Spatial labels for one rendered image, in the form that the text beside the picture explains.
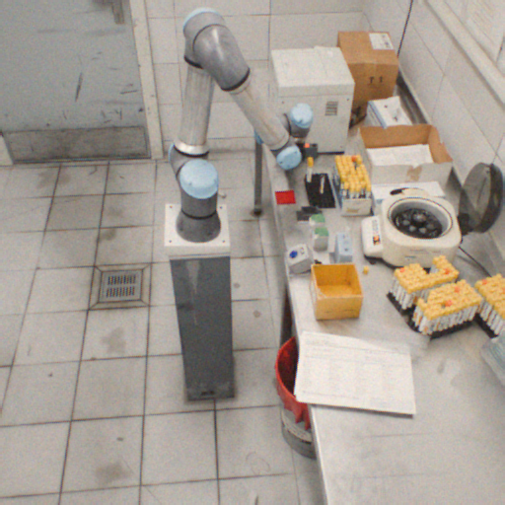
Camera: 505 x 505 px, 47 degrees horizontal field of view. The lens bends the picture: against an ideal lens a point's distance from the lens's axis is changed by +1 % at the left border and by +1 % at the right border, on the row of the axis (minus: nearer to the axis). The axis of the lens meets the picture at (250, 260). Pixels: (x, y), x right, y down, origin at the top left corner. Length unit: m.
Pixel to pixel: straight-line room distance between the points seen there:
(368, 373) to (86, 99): 2.56
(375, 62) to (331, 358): 1.41
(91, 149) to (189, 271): 2.03
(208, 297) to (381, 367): 0.69
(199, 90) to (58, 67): 1.91
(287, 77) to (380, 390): 1.17
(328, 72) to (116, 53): 1.57
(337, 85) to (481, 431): 1.25
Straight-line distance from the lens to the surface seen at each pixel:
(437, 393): 1.63
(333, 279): 1.77
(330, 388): 1.56
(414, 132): 2.31
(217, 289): 1.99
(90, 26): 3.44
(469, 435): 1.59
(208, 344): 2.24
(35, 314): 3.02
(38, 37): 3.52
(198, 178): 1.76
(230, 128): 3.77
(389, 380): 1.60
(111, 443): 2.52
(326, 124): 2.25
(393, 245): 1.82
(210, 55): 1.58
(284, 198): 2.09
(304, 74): 2.21
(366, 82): 2.63
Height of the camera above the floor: 2.20
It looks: 46 degrees down
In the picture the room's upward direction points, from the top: straight up
